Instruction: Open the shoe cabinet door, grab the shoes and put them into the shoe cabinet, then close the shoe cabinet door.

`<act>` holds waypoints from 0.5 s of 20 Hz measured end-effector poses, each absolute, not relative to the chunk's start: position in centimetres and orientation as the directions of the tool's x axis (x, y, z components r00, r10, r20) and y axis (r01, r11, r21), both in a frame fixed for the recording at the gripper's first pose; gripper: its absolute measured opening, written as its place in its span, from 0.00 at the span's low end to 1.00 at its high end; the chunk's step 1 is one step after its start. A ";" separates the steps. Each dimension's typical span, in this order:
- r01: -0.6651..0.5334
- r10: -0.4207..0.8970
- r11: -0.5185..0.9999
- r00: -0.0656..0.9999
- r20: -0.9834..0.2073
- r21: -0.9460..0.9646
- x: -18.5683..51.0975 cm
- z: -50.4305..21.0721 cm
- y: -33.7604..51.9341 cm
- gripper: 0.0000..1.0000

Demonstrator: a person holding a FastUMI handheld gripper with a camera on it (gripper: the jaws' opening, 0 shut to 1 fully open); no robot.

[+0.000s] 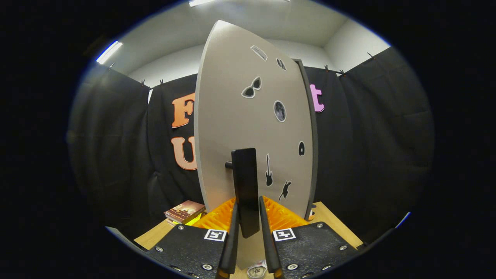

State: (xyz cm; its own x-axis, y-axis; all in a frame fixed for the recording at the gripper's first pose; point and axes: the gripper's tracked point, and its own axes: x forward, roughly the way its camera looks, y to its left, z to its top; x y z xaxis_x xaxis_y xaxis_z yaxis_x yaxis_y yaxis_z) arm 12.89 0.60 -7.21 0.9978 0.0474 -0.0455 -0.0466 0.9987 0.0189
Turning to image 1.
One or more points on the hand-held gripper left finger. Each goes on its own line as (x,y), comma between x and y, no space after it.
(230,248)

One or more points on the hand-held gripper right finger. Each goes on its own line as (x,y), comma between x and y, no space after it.
(269,248)

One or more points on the white canvas shoe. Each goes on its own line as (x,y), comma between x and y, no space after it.
(255,271)

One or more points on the dark grey shoe cabinet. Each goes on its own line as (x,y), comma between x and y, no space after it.
(314,155)

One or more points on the beige shoe cabinet door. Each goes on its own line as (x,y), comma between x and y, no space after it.
(232,116)

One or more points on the small orange toy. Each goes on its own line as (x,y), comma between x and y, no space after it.
(310,215)

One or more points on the brown cover book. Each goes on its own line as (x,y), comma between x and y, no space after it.
(184,209)

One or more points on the black backdrop cloth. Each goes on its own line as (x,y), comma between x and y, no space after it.
(368,135)

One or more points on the row of black cloth clips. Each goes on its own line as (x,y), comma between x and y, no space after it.
(161,82)

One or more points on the ceiling light panel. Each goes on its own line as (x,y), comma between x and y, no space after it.
(109,52)
(197,2)

